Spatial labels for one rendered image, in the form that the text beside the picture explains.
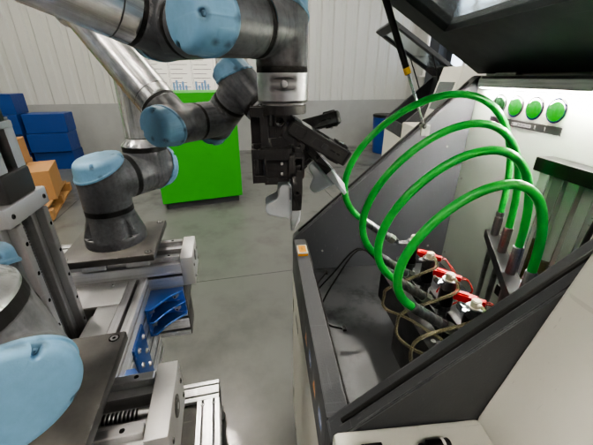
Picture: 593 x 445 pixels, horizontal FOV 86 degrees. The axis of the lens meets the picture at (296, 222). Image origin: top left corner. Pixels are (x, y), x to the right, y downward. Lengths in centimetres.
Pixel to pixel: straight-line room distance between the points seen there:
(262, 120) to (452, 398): 49
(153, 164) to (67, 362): 68
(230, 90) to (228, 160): 330
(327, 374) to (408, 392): 17
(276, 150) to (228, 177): 355
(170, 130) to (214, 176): 338
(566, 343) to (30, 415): 55
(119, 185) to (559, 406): 91
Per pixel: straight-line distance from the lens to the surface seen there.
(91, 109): 746
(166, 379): 62
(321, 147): 51
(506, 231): 79
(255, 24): 44
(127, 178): 92
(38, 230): 79
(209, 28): 40
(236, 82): 69
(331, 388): 63
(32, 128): 690
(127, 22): 50
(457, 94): 73
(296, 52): 49
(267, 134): 51
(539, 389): 54
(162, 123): 63
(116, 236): 93
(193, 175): 398
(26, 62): 776
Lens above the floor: 144
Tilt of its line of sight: 24 degrees down
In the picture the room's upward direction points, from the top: straight up
